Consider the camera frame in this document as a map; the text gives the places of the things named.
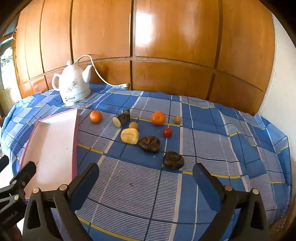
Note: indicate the tan longan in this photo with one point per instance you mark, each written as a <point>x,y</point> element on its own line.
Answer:
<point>133,125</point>
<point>177,120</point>

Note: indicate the wooden wardrobe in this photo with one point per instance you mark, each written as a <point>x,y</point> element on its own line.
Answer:
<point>161,46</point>

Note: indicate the small orange tangerine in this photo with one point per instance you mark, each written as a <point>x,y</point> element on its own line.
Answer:
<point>95,116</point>

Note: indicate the wooden framed glass door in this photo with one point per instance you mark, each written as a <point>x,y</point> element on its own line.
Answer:
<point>5,69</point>

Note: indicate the pink-edged white box tray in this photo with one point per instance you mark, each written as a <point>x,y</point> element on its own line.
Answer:
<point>53,143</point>

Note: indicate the long purple sugarcane piece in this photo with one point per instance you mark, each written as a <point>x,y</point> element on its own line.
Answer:
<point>118,121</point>

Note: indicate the short purple sugarcane piece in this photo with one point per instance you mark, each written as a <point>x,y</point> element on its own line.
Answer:
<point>126,112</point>

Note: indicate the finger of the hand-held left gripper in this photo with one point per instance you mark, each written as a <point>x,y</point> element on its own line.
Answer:
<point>25,172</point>
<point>4,163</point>

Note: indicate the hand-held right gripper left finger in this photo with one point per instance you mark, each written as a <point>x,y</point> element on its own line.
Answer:
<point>86,178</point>

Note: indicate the red cherry tomato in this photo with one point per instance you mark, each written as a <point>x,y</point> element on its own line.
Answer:
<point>167,132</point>

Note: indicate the large orange tangerine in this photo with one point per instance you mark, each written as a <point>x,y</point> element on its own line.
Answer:
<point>158,118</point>

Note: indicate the dark round pastry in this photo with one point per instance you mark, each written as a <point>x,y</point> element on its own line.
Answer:
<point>149,144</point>

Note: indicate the blue plaid tablecloth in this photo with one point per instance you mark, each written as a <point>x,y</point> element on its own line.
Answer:
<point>138,185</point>

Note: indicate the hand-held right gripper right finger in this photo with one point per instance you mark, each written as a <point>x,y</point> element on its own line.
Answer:
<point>205,185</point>

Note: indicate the dark brown water chestnut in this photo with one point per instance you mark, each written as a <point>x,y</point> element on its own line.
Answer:
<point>173,160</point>

